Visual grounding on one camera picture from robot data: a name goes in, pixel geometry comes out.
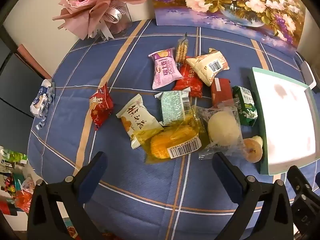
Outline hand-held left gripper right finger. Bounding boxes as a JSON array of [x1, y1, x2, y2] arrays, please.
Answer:
[[212, 151, 294, 240]]

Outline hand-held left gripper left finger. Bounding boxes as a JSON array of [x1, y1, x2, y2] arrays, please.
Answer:
[[27, 151, 108, 240]]

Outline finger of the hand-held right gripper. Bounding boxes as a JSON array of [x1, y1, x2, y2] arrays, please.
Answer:
[[286, 165, 316, 230]]

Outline small round pastry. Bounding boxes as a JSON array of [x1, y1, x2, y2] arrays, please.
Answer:
[[244, 135, 264, 163]]

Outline clear packet with white bun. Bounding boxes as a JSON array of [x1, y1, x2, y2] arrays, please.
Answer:
[[192, 99, 247, 160]]

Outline teal and white box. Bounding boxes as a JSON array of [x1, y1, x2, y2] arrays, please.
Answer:
[[248, 67, 320, 175]]

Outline white and yellow snack packet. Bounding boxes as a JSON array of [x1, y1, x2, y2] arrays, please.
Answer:
[[116, 94, 165, 150]]

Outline green and white snack packet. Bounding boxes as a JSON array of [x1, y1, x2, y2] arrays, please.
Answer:
[[232, 86, 258, 127]]

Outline yellow corn packet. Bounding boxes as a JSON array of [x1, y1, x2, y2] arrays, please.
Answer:
[[139, 110, 210, 165]]

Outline red-brown snack packet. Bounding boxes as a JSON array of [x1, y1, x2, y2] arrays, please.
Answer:
[[211, 78, 233, 108]]

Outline pale green snack packet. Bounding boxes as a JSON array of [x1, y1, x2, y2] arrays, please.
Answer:
[[154, 87, 192, 127]]

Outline red patterned snack packet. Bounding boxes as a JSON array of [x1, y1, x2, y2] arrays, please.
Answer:
[[172, 56, 203, 98]]

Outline cream snack packet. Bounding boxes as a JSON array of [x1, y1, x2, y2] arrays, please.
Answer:
[[185, 48, 230, 87]]

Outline pink snack packet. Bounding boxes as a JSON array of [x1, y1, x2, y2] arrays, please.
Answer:
[[149, 48, 183, 90]]

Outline clear biscuit packet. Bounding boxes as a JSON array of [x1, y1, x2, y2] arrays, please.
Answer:
[[175, 32, 188, 64]]

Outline blue plaid tablecloth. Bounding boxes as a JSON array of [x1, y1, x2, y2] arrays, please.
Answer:
[[27, 19, 320, 240]]

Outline orange plastic bag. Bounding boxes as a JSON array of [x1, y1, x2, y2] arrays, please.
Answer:
[[14, 190, 33, 214]]

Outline green printed bag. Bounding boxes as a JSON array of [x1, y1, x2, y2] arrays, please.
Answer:
[[0, 147, 28, 170]]

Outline blue and white crumpled wrapper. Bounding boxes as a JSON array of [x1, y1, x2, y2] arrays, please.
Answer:
[[30, 79, 56, 130]]

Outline dark grey cabinet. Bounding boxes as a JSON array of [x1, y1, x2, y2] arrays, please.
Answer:
[[0, 25, 52, 119]]

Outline pink wooden panel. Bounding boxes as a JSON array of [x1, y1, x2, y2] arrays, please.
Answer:
[[17, 44, 52, 79]]

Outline clear glass vase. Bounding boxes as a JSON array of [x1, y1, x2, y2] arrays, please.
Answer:
[[99, 1, 133, 39]]

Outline flower painting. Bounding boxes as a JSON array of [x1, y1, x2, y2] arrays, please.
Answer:
[[149, 0, 307, 55]]

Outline pink flower bouquet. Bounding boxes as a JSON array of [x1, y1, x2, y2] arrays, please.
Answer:
[[52, 0, 148, 40]]

